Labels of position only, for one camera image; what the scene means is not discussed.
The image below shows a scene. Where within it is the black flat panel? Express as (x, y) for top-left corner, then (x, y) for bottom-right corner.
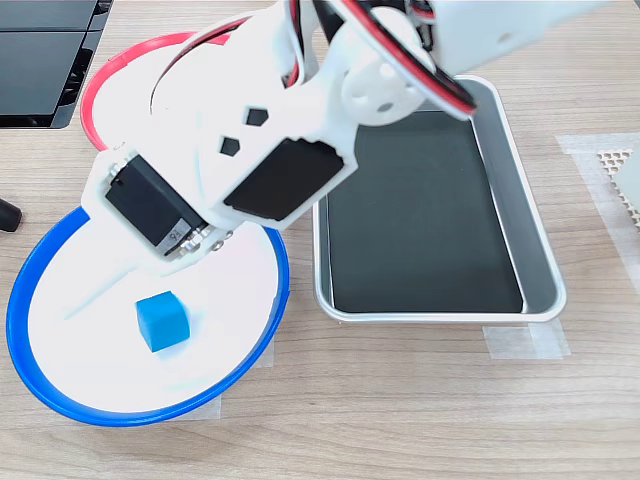
(0, 0), (114, 32)
(0, 29), (104, 130)

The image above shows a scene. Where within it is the blue cube block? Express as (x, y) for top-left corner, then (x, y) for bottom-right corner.
(135, 289), (192, 355)

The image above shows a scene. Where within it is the blue rimmed white dish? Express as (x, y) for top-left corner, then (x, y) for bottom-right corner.
(5, 204), (291, 429)

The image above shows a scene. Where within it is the silver metal tray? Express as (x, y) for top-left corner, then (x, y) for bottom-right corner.
(312, 74), (569, 324)

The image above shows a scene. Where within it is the white mesh anti-slip mat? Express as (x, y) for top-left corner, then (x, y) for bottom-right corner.
(597, 147), (640, 226)

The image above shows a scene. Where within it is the red rimmed white dish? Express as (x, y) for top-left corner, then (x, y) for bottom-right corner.
(79, 30), (236, 154)

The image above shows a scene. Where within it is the black tray liner mat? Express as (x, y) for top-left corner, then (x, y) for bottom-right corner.
(327, 110), (525, 315)

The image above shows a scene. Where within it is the red black white servo cable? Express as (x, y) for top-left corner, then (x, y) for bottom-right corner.
(339, 0), (479, 121)
(279, 0), (309, 91)

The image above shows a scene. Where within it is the black cylindrical object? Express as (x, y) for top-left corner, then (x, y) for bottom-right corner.
(0, 197), (24, 234)

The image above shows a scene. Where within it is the grey base plate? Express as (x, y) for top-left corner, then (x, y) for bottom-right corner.
(613, 157), (640, 214)

